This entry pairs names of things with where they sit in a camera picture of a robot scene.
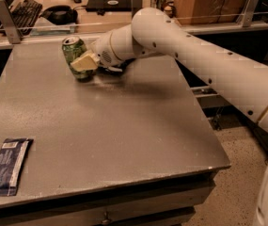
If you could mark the wooden cabinet box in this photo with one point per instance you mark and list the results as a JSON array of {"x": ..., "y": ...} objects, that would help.
[{"x": 192, "y": 12}]

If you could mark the cans on back desk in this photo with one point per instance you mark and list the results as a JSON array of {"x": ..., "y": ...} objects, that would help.
[{"x": 165, "y": 6}]

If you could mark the black keyboard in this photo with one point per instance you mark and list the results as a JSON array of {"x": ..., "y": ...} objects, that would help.
[{"x": 25, "y": 14}]

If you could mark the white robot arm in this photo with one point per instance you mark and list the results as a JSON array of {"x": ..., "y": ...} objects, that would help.
[{"x": 241, "y": 81}]

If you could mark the right metal bracket post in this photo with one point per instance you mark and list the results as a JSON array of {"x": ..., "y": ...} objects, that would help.
[{"x": 248, "y": 13}]

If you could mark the black headphones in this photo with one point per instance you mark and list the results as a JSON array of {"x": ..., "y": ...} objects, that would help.
[{"x": 60, "y": 15}]

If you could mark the black laptop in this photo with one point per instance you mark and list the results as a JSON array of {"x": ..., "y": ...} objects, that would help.
[{"x": 109, "y": 5}]

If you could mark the metal shelf rail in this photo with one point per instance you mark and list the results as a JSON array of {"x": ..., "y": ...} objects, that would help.
[{"x": 209, "y": 98}]

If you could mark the middle metal bracket post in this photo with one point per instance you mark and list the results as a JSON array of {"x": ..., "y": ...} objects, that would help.
[{"x": 136, "y": 5}]

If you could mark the metal bracket post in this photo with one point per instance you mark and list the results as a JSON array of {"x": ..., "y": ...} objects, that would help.
[
  {"x": 248, "y": 13},
  {"x": 136, "y": 5},
  {"x": 12, "y": 33}
]

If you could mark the blue chip bag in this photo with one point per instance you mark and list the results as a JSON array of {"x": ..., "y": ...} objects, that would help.
[{"x": 114, "y": 69}]

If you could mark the green soda can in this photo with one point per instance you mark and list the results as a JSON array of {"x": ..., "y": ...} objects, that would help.
[{"x": 72, "y": 48}]

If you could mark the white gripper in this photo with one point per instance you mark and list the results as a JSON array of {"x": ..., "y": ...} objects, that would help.
[{"x": 102, "y": 52}]

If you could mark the table drawer front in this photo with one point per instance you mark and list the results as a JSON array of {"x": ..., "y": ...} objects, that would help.
[{"x": 166, "y": 205}]

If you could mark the left metal bracket post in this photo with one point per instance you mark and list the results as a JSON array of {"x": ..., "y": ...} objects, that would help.
[{"x": 12, "y": 33}]

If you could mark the flat blue snack wrapper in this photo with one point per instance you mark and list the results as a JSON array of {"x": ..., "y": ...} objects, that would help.
[{"x": 12, "y": 155}]

